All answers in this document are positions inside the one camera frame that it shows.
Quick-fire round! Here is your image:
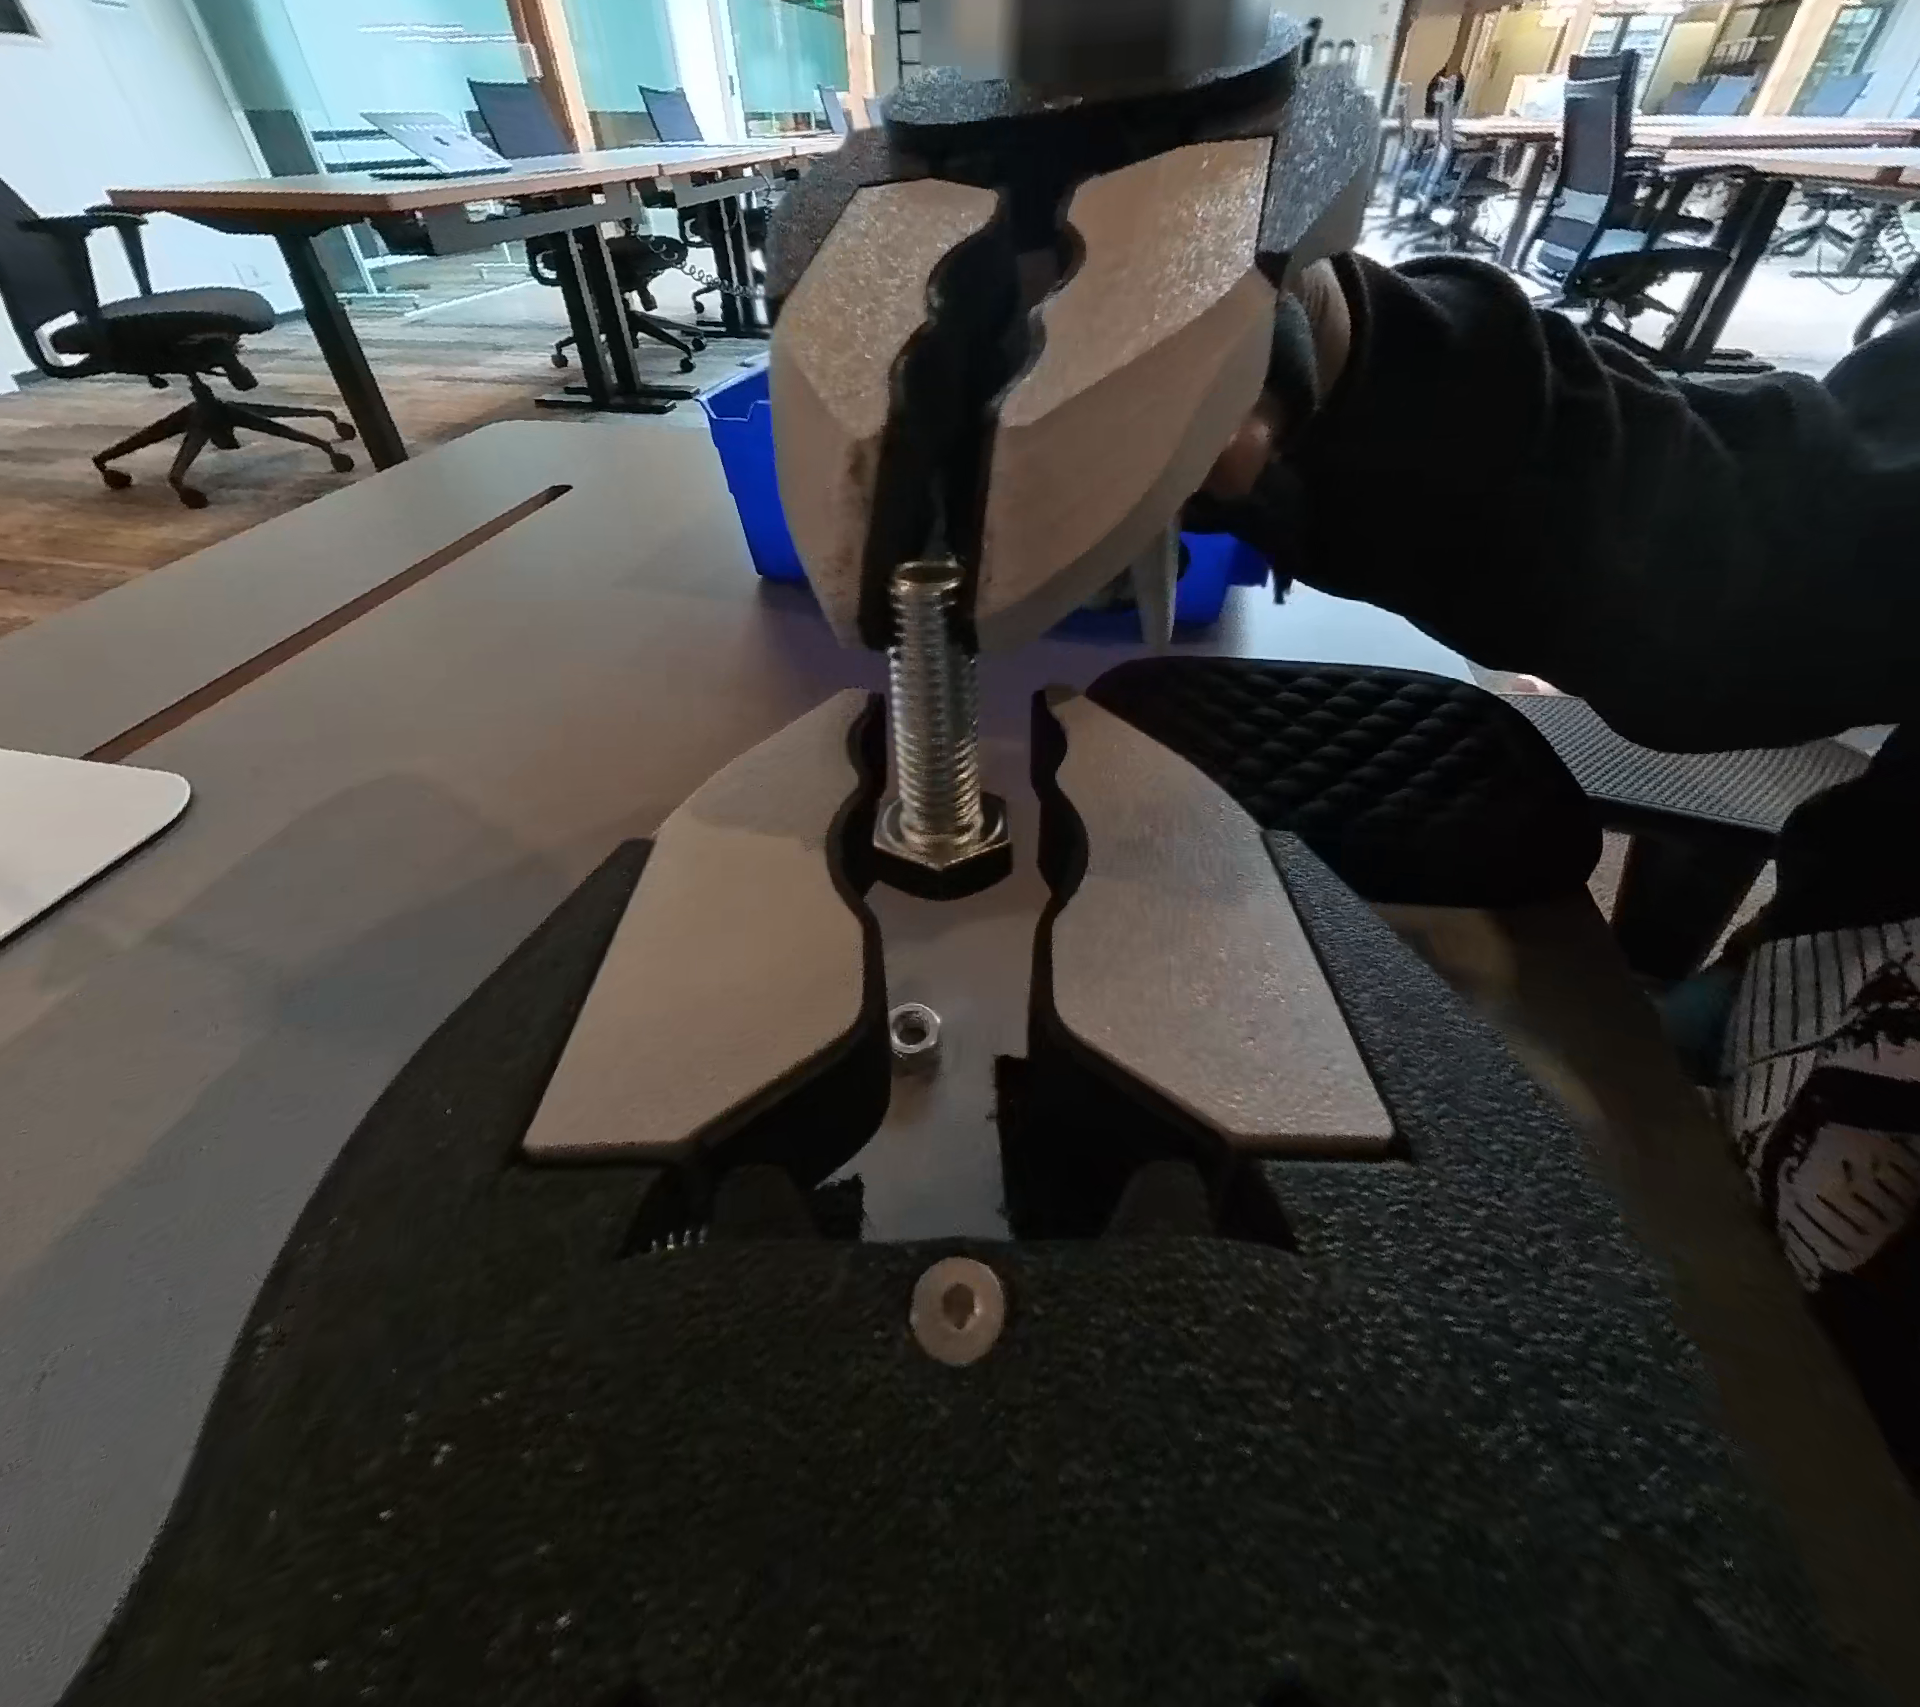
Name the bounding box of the black mesh swivel chair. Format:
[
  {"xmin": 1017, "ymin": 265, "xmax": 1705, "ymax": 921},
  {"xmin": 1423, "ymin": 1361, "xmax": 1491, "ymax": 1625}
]
[{"xmin": 1499, "ymin": 48, "xmax": 1779, "ymax": 376}]

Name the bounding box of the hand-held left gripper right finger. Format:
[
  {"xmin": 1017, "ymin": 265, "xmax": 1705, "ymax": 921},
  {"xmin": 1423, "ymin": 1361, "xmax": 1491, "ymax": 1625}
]
[{"xmin": 1025, "ymin": 686, "xmax": 1398, "ymax": 1160}]

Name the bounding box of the person's right hand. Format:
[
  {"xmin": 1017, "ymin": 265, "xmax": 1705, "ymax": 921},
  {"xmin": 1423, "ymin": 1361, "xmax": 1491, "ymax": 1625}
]
[{"xmin": 1198, "ymin": 254, "xmax": 1351, "ymax": 508}]

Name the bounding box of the person's black mesh chair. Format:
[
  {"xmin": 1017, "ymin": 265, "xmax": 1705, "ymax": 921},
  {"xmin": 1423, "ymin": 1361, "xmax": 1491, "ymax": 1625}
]
[{"xmin": 1499, "ymin": 690, "xmax": 1885, "ymax": 973}]

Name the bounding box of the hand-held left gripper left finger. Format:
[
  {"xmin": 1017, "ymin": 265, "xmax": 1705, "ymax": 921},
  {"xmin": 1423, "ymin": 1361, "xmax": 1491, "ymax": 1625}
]
[{"xmin": 519, "ymin": 686, "xmax": 889, "ymax": 1165}]

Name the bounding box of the grey open laptop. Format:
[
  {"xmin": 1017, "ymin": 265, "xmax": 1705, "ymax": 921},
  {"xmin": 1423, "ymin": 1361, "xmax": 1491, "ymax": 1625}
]
[{"xmin": 358, "ymin": 110, "xmax": 512, "ymax": 180}]

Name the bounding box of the row of distant office chairs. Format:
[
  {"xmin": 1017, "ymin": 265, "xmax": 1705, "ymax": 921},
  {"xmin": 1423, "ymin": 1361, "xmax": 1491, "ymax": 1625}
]
[{"xmin": 1380, "ymin": 80, "xmax": 1516, "ymax": 258}]

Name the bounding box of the long wooden office desk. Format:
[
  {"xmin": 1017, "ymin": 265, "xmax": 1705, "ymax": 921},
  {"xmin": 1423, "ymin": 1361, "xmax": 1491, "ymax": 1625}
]
[{"xmin": 107, "ymin": 135, "xmax": 849, "ymax": 475}]

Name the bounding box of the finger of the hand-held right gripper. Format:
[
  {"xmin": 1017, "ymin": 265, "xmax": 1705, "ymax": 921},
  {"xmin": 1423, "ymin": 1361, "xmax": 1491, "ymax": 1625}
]
[
  {"xmin": 958, "ymin": 136, "xmax": 1280, "ymax": 655},
  {"xmin": 768, "ymin": 180, "xmax": 1052, "ymax": 657}
]

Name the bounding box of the person's right forearm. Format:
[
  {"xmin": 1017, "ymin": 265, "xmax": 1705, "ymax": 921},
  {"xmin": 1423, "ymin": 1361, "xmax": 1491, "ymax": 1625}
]
[{"xmin": 1246, "ymin": 253, "xmax": 1920, "ymax": 751}]

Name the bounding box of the black padded chair armrest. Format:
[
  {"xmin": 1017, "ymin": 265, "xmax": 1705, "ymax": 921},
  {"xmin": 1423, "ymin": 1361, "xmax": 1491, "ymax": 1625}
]
[{"xmin": 1084, "ymin": 655, "xmax": 1605, "ymax": 904}]

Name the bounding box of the blue plastic bin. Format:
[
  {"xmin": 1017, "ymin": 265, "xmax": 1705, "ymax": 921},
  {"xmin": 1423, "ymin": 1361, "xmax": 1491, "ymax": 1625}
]
[{"xmin": 697, "ymin": 365, "xmax": 1273, "ymax": 645}]

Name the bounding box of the person's printed black shirt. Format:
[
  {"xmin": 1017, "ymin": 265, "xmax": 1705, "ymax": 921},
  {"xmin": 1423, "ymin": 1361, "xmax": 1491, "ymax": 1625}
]
[{"xmin": 1718, "ymin": 920, "xmax": 1920, "ymax": 1289}]

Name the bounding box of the black swivel office chair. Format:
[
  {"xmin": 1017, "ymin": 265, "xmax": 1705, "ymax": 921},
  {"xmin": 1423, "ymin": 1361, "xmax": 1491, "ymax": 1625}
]
[
  {"xmin": 0, "ymin": 173, "xmax": 358, "ymax": 512},
  {"xmin": 635, "ymin": 84, "xmax": 770, "ymax": 340},
  {"xmin": 468, "ymin": 77, "xmax": 707, "ymax": 376}
]

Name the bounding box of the steel hex bolt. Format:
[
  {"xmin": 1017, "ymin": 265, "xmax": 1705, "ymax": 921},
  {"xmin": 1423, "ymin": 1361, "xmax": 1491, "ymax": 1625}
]
[{"xmin": 869, "ymin": 556, "xmax": 1017, "ymax": 902}]

